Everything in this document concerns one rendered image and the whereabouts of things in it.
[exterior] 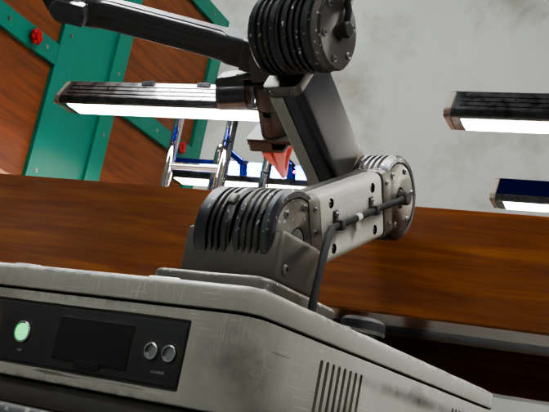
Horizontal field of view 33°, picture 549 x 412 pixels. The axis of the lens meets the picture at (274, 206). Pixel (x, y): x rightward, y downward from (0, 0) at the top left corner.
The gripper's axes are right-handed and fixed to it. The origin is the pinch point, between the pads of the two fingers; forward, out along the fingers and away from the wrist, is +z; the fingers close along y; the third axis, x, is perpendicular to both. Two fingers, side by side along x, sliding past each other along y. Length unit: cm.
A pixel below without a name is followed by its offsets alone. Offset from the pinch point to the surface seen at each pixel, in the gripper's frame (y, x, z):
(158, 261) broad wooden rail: 14.7, 26.9, 3.8
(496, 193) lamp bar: -28, -61, 40
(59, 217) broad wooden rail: 38.6, 22.0, -0.2
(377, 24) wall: 66, -252, 74
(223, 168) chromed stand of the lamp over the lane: 31.3, -30.0, 19.0
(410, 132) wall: 41, -208, 106
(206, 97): 29.4, -26.2, -2.2
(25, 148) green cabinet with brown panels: 88, -28, 16
